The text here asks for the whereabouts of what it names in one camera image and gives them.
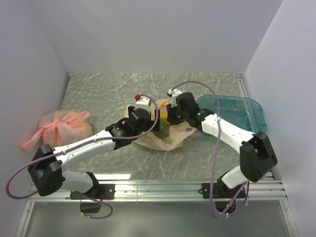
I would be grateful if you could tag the yellow mango fruit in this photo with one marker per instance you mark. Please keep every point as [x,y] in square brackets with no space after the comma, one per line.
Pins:
[163,116]

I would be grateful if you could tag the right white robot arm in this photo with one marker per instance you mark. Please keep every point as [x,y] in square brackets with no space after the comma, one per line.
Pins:
[256,154]

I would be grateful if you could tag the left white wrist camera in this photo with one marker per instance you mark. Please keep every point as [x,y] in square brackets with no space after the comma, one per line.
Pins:
[142,102]

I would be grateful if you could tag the teal plastic tray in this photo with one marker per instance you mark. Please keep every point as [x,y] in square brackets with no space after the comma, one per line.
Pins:
[242,112]

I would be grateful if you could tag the green netted melon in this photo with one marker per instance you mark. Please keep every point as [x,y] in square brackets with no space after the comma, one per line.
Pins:
[163,130]

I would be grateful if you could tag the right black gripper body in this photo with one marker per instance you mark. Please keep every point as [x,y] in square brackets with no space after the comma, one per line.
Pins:
[170,114]

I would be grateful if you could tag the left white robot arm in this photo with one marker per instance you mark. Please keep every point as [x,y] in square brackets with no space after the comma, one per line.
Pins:
[50,170]

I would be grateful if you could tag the aluminium mounting rail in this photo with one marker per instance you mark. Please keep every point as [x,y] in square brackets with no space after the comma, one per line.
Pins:
[183,190]

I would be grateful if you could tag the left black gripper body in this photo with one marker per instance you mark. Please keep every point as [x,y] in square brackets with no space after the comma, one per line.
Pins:
[155,120]

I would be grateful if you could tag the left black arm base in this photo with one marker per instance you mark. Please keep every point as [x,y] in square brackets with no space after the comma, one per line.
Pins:
[93,203]

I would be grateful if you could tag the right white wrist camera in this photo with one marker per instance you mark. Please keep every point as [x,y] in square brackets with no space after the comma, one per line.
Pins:
[173,94]

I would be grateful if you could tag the pink plastic bag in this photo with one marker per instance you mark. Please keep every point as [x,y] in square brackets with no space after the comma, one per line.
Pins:
[60,128]

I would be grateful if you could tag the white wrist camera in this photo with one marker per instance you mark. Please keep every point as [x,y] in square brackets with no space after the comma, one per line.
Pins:
[142,102]
[173,94]

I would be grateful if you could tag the orange plastic bag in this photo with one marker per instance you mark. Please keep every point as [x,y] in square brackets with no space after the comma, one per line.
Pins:
[178,133]

